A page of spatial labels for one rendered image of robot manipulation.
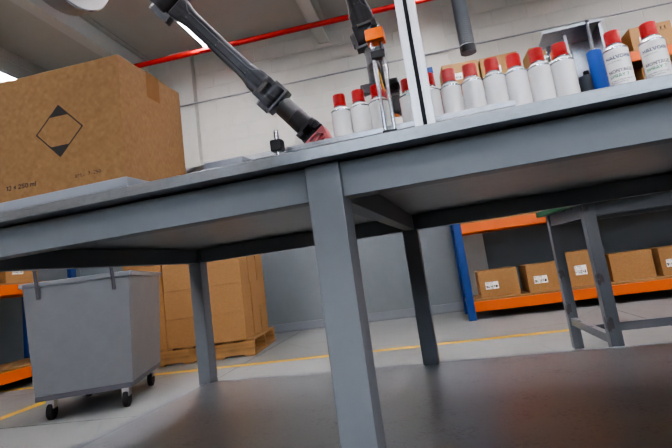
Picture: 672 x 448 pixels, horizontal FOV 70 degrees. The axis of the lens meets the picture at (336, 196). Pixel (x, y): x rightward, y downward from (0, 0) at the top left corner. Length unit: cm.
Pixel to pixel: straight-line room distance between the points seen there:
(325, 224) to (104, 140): 50
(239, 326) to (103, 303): 154
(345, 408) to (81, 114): 76
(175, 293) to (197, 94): 293
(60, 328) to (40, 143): 226
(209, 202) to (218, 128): 545
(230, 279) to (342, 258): 368
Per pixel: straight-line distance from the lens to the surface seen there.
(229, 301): 444
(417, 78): 110
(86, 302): 326
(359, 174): 79
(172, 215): 93
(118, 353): 324
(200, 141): 636
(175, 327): 464
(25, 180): 116
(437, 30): 604
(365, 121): 124
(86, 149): 108
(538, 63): 126
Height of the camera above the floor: 63
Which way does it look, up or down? 9 degrees up
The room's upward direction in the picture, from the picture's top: 8 degrees counter-clockwise
